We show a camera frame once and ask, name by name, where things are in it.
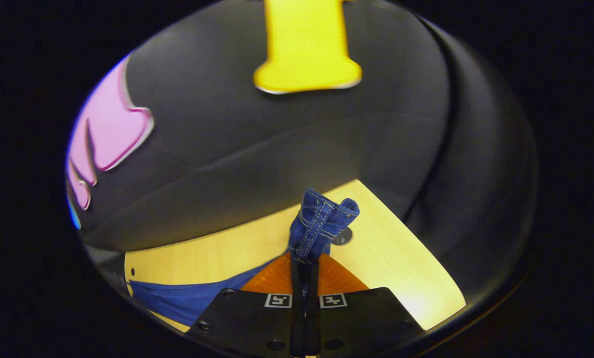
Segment blue denim jeans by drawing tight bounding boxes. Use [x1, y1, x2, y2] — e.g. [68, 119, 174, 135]
[127, 188, 360, 328]

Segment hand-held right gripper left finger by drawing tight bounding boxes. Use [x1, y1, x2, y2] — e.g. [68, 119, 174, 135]
[184, 252, 300, 358]

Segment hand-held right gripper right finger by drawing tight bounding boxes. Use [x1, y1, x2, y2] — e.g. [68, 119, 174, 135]
[306, 253, 425, 358]

